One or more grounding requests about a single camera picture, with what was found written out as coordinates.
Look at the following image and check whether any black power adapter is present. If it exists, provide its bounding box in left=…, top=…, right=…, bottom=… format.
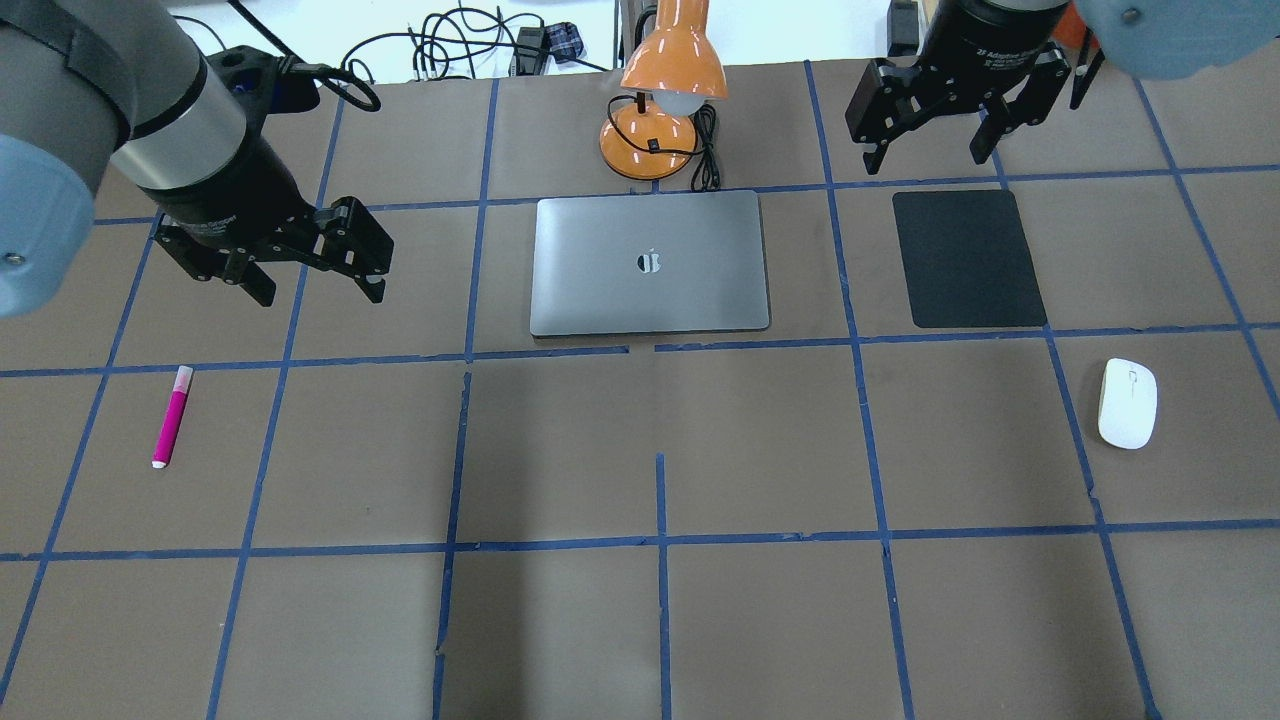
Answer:
left=509, top=26, right=549, bottom=77

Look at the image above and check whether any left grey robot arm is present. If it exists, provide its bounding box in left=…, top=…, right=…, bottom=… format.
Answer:
left=1, top=1, right=394, bottom=316

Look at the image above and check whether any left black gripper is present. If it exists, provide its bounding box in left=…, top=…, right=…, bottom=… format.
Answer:
left=145, top=132, right=396, bottom=307

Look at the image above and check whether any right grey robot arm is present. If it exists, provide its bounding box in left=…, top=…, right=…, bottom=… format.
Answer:
left=845, top=1, right=1279, bottom=174

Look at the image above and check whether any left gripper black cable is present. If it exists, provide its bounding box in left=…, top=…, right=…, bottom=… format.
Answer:
left=227, top=0, right=383, bottom=113

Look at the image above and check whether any black cable bundle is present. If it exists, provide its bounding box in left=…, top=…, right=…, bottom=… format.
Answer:
left=340, top=8, right=611, bottom=83

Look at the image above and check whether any black mousepad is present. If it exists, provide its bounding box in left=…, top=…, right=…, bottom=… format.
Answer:
left=892, top=190, right=1048, bottom=329

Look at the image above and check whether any silver closed laptop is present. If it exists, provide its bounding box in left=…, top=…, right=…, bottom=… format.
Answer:
left=527, top=190, right=771, bottom=338

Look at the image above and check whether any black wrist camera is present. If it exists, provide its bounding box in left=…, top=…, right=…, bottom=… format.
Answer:
left=205, top=45, right=320, bottom=126

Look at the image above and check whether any black lamp power cable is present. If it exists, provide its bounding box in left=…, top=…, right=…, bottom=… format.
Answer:
left=608, top=92, right=723, bottom=193

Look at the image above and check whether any white computer mouse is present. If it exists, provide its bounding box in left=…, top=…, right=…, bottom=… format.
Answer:
left=1097, top=357, right=1158, bottom=450

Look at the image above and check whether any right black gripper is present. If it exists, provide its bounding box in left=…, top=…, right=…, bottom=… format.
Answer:
left=846, top=1, right=1069, bottom=176

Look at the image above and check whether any pink marker pen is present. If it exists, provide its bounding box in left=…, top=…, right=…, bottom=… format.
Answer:
left=151, top=365, right=195, bottom=469

